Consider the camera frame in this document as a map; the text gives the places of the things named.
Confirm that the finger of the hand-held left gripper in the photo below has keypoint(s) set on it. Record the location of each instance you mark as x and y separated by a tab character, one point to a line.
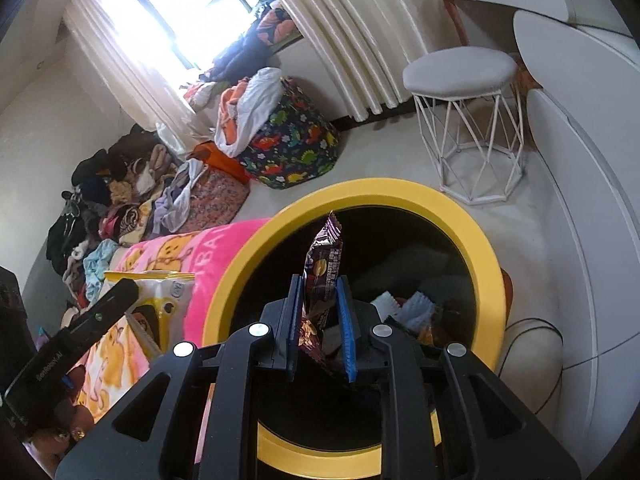
122	297

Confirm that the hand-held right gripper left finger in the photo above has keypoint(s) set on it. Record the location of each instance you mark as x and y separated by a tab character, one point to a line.
296	330

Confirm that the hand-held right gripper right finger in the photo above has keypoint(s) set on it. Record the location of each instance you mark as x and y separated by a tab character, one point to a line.
347	330

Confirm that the yellow white snack bag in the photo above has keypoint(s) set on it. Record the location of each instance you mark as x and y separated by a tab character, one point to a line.
165	305

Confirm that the white foam fruit net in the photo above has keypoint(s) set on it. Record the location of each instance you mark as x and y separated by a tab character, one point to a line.
385	304

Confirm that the purple foil snack wrapper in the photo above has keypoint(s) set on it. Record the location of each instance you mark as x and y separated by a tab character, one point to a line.
325	265

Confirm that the red and white trash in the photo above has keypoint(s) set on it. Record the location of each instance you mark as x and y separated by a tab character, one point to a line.
417	307

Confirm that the yellow-rimmed black bin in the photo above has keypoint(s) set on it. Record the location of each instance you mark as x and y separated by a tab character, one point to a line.
400	190

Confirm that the person's left hand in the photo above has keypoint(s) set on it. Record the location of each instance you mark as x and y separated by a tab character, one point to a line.
60	430

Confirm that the light blue garment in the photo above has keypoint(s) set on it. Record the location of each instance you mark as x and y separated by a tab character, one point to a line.
100	265

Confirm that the grey headboard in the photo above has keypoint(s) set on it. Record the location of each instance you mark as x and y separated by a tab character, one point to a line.
42	290

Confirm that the pink cartoon printed blanket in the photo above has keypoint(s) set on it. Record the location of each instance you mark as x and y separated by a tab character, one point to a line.
210	255

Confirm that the pile of dark clothes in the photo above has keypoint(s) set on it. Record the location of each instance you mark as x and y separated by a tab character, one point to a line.
110	195

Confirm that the grey white garment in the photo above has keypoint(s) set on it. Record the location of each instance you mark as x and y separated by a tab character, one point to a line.
175	205

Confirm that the floral storage basket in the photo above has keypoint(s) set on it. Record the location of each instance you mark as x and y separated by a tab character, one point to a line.
215	200

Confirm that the orange round object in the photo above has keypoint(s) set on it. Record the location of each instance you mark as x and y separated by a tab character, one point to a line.
506	295

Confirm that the clear plastic bag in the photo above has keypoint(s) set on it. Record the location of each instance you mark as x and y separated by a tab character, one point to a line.
170	140

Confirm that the dinosaur print laundry basket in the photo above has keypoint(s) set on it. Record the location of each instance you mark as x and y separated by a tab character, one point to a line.
285	150

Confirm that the orange garment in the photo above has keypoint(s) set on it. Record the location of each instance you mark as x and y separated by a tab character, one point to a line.
232	115

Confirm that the narrow cream curtain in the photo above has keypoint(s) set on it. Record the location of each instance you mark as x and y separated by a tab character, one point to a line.
125	60

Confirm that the white cloth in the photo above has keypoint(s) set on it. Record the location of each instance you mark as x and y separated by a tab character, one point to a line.
260	95

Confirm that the white rounded panel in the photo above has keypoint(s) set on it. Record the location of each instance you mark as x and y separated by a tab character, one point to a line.
590	235
575	60

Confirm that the clothes on window sill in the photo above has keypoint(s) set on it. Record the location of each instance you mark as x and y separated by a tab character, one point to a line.
250	50

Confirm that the wide cream curtain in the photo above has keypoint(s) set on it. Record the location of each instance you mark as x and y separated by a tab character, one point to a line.
350	35

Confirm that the black framed window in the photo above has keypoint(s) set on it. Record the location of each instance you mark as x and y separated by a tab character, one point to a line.
200	5

